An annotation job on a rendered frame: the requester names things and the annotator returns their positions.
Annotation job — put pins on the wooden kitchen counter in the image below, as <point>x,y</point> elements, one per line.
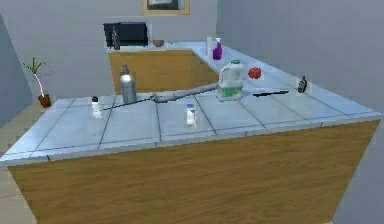
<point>186,180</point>

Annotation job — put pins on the white milk jug green cap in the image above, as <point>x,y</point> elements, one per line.
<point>231,80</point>

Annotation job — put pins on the silver metal bottle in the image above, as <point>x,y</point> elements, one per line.
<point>127,85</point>

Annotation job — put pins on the red tomato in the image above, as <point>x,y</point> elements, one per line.
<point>254,72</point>

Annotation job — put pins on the brown bowl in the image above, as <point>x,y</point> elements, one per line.
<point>158,43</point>

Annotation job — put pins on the black knife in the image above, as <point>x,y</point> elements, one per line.
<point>270,93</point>

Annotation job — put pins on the small white shaker black cap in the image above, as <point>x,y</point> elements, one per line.
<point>96,106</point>

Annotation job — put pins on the black microwave oven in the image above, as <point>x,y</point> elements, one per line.
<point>130,33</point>

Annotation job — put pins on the dark glass bottle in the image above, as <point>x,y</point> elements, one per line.
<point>116,39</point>

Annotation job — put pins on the wooden framed picture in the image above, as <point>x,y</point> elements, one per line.
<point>166,6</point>

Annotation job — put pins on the small dark blue bottle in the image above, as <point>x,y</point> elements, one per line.
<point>302,85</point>

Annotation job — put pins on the green house plant brown pot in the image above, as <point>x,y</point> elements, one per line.
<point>40,85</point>

